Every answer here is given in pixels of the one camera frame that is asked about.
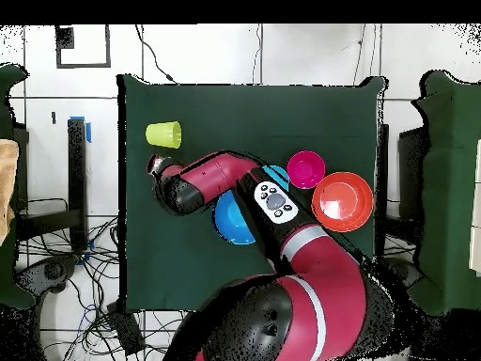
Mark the yellow cup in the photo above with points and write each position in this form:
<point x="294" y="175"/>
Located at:
<point x="162" y="134"/>

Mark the large blue bowl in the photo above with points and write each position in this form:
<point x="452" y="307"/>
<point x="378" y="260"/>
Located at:
<point x="229" y="222"/>

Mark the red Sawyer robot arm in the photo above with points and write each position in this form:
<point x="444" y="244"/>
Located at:
<point x="323" y="282"/>

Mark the blue tape strip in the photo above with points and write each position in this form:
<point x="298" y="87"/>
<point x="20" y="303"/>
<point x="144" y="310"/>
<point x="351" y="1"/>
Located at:
<point x="88" y="133"/>

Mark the dark green table cloth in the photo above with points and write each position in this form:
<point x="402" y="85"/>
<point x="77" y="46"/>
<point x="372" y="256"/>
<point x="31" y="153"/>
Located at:
<point x="244" y="113"/>

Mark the small cyan bowl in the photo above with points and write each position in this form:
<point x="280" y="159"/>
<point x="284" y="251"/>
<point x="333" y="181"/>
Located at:
<point x="280" y="173"/>

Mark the black equipment box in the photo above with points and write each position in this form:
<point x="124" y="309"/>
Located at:
<point x="411" y="173"/>
<point x="23" y="169"/>

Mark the grey round floor base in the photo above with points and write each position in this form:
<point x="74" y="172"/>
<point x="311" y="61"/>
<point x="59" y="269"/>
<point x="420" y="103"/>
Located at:
<point x="407" y="272"/>
<point x="52" y="270"/>

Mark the pink bowl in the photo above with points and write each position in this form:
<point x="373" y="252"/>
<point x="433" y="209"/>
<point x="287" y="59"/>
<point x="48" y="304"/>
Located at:
<point x="306" y="169"/>

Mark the green-covered side table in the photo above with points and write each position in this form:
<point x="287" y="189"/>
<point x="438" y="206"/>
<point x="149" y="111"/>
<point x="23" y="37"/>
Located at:
<point x="7" y="94"/>
<point x="451" y="188"/>

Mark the dark grey floor box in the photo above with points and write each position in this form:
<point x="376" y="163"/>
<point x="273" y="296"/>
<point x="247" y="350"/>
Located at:
<point x="127" y="331"/>

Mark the orange bowl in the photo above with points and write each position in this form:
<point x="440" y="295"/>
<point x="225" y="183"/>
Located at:
<point x="342" y="201"/>

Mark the white sheet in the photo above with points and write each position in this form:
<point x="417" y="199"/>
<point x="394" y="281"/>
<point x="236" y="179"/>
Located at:
<point x="476" y="225"/>

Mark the black metal frame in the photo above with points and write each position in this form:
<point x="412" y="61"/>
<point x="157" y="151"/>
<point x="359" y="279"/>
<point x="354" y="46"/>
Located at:
<point x="382" y="188"/>
<point x="77" y="180"/>

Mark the black square floor frame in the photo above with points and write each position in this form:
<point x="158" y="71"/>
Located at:
<point x="64" y="37"/>

